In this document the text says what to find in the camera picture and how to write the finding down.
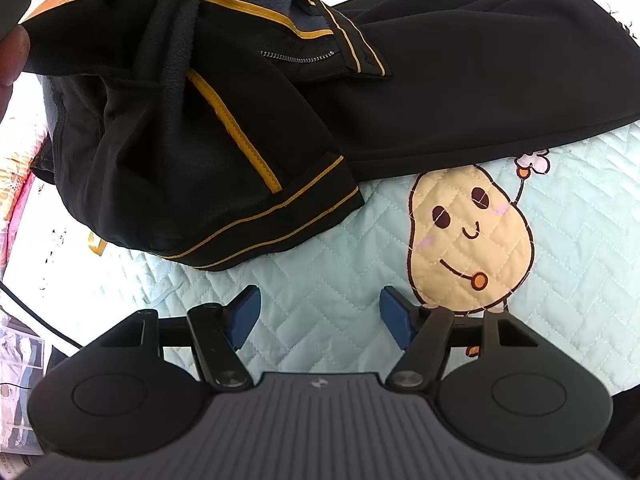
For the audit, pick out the clear plastic storage box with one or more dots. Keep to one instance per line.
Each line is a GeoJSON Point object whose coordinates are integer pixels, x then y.
{"type": "Point", "coordinates": [20, 360]}

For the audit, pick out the pink floral sheet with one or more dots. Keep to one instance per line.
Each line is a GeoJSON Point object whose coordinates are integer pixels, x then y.
{"type": "Point", "coordinates": [15, 185]}

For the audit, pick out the mint quilted bee bedspread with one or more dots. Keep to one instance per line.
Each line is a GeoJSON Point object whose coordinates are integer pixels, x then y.
{"type": "Point", "coordinates": [325, 270]}

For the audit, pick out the person's left hand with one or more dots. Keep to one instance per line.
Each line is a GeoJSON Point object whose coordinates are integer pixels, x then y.
{"type": "Point", "coordinates": [12, 60]}

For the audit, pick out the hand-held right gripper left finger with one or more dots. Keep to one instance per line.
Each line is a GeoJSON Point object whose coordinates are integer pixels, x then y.
{"type": "Point", "coordinates": [247, 315]}

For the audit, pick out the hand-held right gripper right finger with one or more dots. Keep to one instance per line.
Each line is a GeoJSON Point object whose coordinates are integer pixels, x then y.
{"type": "Point", "coordinates": [395, 317]}

